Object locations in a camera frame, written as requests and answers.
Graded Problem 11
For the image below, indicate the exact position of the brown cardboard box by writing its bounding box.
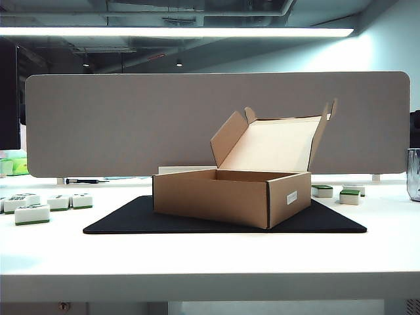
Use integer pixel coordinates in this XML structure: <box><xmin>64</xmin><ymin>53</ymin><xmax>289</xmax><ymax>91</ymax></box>
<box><xmin>152</xmin><ymin>97</ymin><xmax>337</xmax><ymax>230</ymax></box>

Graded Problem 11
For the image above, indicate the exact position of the grey desk divider panel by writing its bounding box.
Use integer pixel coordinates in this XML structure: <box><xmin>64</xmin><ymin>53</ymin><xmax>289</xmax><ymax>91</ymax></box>
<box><xmin>25</xmin><ymin>70</ymin><xmax>411</xmax><ymax>179</ymax></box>

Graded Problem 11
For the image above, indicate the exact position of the black rectangular mat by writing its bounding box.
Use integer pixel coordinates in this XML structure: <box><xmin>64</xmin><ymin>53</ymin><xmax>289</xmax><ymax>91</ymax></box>
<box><xmin>82</xmin><ymin>194</ymin><xmax>368</xmax><ymax>234</ymax></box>

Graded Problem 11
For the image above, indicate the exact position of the long ceiling light strip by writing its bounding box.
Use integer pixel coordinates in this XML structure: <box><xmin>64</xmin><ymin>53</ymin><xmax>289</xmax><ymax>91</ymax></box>
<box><xmin>0</xmin><ymin>26</ymin><xmax>355</xmax><ymax>37</ymax></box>

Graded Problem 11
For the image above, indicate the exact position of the green white packaging bag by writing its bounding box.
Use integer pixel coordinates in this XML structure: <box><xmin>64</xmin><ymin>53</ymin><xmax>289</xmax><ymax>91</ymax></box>
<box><xmin>0</xmin><ymin>157</ymin><xmax>30</xmax><ymax>177</ymax></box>

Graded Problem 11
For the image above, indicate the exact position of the black monitor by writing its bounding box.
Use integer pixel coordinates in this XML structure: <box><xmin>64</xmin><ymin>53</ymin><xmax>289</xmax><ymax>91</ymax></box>
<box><xmin>0</xmin><ymin>37</ymin><xmax>21</xmax><ymax>150</ymax></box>

